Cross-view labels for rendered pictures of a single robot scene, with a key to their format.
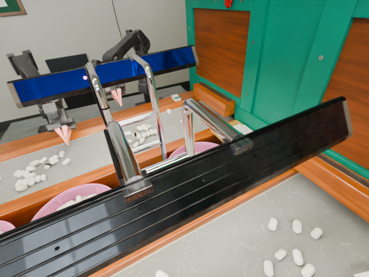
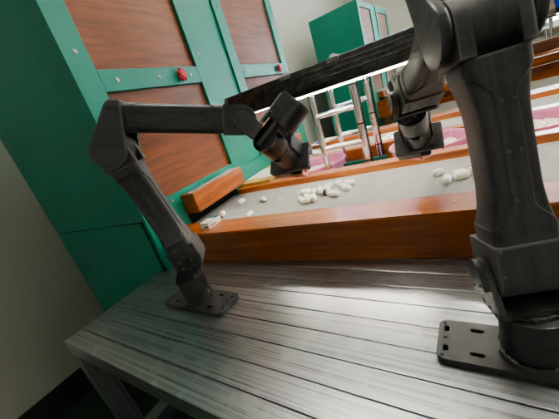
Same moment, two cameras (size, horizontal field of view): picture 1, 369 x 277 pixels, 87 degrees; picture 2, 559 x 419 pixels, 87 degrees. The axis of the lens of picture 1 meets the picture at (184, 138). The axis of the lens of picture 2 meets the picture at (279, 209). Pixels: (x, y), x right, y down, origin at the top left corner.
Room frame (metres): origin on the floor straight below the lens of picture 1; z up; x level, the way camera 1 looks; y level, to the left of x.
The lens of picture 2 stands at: (1.39, 0.86, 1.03)
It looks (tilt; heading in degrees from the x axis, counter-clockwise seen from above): 18 degrees down; 236
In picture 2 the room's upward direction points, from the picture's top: 18 degrees counter-clockwise
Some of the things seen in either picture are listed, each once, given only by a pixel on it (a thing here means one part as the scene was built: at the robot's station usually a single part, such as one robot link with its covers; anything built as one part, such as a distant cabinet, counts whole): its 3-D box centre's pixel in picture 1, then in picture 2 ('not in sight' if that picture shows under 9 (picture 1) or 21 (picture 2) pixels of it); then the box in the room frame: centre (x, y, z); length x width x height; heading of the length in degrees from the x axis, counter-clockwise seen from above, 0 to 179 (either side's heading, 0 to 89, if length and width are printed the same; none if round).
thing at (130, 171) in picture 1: (179, 206); (358, 115); (0.26, 0.03, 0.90); 0.20 x 0.19 x 0.45; 114
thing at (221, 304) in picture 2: (149, 98); (195, 288); (1.24, 0.22, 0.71); 0.20 x 0.07 x 0.08; 108
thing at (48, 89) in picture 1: (117, 71); (309, 80); (0.70, 0.21, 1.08); 0.62 x 0.08 x 0.07; 114
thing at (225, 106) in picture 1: (212, 97); (216, 188); (0.93, -0.16, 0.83); 0.30 x 0.06 x 0.07; 24
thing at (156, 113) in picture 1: (133, 124); (333, 133); (0.62, 0.19, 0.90); 0.20 x 0.19 x 0.45; 114
